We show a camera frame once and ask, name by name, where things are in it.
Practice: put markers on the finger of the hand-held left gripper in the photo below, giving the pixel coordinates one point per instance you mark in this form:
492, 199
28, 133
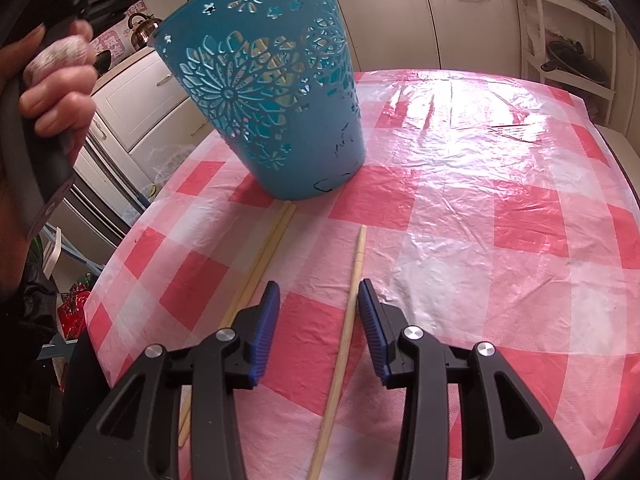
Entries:
125, 4

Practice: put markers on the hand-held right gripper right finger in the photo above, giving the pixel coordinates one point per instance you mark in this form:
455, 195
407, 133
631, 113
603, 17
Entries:
372, 330

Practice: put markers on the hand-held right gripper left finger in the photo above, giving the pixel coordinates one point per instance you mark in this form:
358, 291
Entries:
267, 330

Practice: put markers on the blue plastic cutout basket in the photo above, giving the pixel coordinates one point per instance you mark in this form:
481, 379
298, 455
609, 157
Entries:
310, 160

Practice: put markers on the person's left hand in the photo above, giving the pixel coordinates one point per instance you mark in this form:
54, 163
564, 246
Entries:
60, 95

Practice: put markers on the steel kettle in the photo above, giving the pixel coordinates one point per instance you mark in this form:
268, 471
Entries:
142, 32

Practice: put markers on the black wok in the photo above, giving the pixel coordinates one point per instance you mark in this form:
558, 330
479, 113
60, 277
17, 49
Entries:
103, 61

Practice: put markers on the person's dark clothing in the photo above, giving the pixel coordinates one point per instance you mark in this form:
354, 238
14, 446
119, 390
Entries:
30, 310

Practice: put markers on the red bag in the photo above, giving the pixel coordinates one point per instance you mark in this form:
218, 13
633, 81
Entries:
75, 310

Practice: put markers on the pink white checked tablecloth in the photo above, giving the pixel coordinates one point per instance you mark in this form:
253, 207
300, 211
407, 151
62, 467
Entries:
475, 210

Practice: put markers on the black lidded pan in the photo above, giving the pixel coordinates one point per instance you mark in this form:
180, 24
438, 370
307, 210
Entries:
575, 62

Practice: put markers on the white storage cart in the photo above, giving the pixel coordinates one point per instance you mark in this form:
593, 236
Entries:
565, 20

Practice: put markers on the pink printed wall sticker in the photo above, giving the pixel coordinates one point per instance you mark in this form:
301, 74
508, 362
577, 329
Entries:
117, 42

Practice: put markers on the grey sliding door frame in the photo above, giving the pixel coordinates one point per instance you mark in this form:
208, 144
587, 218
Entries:
100, 200

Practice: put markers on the light blue folding frame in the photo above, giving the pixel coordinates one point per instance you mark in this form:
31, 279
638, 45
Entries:
55, 255

